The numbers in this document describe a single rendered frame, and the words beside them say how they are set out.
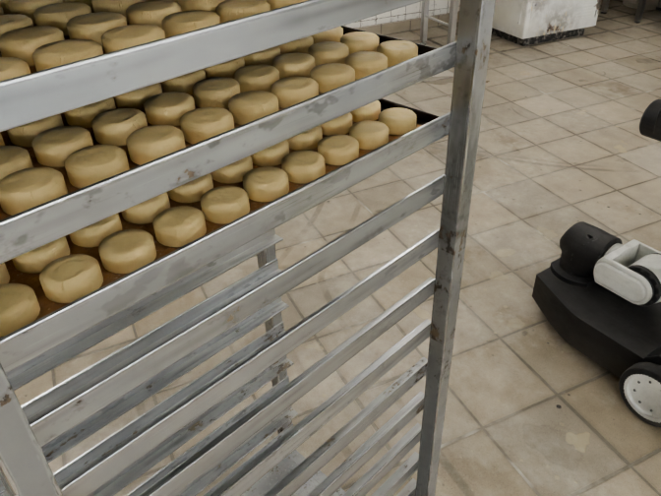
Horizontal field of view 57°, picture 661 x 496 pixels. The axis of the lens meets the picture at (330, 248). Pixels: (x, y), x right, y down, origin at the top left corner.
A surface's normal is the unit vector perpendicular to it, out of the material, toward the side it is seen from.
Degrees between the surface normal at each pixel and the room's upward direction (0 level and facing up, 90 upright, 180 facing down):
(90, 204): 90
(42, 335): 90
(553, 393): 0
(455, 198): 90
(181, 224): 0
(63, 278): 0
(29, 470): 90
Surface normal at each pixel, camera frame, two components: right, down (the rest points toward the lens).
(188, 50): 0.72, 0.38
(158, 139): -0.03, -0.82
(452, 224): -0.70, 0.43
